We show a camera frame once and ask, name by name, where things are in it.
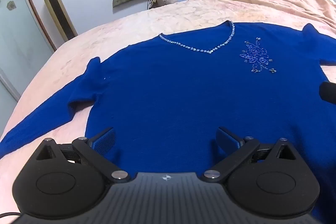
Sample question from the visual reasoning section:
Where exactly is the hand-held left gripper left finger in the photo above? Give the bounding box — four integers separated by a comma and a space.
35, 127, 131, 183

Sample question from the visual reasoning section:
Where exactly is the blue beaded sweater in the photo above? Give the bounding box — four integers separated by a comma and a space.
0, 21, 336, 180

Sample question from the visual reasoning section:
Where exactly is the gold tower air conditioner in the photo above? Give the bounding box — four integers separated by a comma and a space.
38, 0, 78, 52

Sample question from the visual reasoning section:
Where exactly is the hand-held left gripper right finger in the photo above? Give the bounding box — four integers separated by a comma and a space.
203, 127, 297, 183

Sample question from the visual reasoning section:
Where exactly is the pink bedspread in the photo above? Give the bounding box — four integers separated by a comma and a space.
0, 0, 336, 224

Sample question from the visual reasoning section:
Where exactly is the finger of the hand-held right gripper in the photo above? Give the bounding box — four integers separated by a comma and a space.
319, 81, 336, 104

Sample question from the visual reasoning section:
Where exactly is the glass door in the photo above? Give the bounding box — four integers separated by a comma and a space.
0, 0, 57, 102

